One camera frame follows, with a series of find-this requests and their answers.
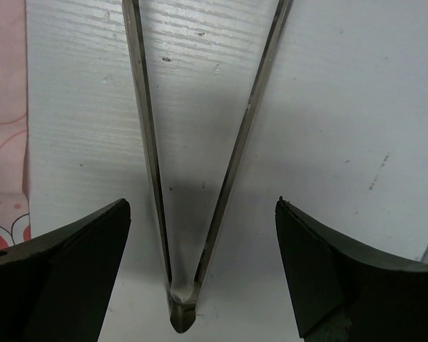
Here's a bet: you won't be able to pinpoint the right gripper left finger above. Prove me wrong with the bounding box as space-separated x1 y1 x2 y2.
0 199 131 342

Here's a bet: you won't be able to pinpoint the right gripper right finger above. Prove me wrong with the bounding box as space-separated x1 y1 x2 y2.
275 199 428 341

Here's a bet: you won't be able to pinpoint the metal tongs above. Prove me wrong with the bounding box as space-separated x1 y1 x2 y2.
122 1 292 334

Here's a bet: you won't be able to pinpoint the pink bunny placemat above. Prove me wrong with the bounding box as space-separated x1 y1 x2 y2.
0 1 31 249

